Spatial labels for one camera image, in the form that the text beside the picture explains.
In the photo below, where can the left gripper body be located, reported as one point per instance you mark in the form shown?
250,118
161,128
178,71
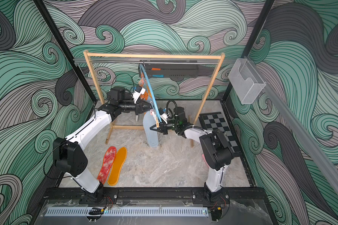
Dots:
137,108

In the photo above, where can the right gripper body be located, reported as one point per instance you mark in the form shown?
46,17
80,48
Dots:
168,127

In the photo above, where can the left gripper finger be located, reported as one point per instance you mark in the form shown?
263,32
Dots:
145,108
146,104

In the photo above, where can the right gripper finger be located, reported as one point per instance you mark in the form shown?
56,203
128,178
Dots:
156,127
157,130

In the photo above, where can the grey blue insole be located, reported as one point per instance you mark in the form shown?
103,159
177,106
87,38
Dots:
152,137

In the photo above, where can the blue clip hanger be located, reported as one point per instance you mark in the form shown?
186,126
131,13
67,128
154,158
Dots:
151,98

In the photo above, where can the red patterned insole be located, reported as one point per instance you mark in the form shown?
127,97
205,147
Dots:
108,161

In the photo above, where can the orange insole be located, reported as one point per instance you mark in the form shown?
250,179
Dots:
118,163
144,95

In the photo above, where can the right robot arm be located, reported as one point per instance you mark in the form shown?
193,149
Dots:
217,150

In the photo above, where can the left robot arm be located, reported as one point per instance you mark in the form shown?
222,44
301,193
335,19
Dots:
68,153

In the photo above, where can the black white chessboard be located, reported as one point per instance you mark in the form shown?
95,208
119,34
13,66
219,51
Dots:
212,121

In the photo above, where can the pink microphone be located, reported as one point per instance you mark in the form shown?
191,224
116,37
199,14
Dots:
204,160

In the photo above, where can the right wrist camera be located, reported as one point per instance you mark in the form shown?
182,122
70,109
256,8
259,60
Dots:
164,115

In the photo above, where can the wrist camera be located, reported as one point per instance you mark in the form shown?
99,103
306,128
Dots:
164,115
137,93

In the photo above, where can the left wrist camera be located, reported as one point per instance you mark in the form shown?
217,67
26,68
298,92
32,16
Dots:
137,93

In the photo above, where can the black wall tool holder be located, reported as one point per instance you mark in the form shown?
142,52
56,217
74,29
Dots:
176,71

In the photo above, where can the clear acrylic wall box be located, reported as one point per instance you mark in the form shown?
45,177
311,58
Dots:
246,80

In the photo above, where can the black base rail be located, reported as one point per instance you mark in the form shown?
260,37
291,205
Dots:
189,194

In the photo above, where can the white slotted cable duct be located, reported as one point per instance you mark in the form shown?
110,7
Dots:
160,211

